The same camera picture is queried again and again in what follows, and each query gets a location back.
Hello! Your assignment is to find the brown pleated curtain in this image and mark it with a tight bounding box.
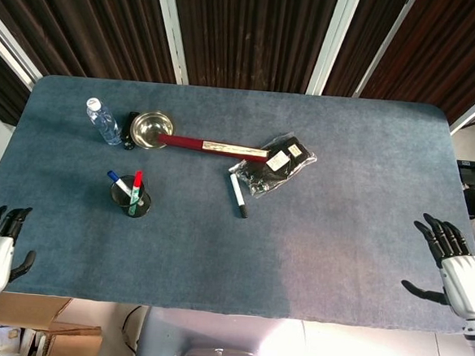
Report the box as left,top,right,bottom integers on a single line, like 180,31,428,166
357,0,475,127
0,0,182,85
165,0,341,98
0,41,37,128

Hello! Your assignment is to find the black marker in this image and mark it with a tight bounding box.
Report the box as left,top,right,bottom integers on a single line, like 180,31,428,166
227,172,252,219

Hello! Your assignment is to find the brown cardboard box flap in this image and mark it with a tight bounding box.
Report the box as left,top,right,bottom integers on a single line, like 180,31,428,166
41,321,104,356

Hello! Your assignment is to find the black cable loop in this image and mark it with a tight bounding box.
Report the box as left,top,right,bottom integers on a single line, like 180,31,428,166
120,305,145,354

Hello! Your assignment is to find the black mesh pen holder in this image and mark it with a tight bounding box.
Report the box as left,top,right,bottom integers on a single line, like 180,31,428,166
108,173,155,220

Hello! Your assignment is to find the red-capped marker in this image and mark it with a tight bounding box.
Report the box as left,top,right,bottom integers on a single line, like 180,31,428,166
127,170,144,217

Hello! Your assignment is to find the blue-capped marker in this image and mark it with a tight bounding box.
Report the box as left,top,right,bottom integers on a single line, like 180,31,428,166
105,170,135,200

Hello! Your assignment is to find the clear bag with black items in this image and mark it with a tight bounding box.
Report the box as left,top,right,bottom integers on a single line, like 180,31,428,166
225,131,320,202

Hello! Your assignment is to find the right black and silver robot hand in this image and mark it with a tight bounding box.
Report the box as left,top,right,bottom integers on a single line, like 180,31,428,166
399,212,475,322

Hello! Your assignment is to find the long dark red box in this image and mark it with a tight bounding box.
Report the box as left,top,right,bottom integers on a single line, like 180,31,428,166
156,131,270,164

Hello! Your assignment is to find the grey robot torso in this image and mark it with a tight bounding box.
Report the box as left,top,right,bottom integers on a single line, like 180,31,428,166
134,305,310,356

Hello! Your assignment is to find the stainless steel bowl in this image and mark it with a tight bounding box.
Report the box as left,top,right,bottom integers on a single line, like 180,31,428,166
128,110,177,153

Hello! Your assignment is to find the blue felt table cloth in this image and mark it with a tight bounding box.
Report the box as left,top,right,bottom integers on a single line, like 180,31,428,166
0,71,475,336

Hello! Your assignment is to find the clear plastic water bottle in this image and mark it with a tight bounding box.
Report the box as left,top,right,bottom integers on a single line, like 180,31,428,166
82,97,126,147

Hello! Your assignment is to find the open brown cardboard box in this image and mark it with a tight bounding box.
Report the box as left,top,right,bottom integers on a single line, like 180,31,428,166
0,291,73,336

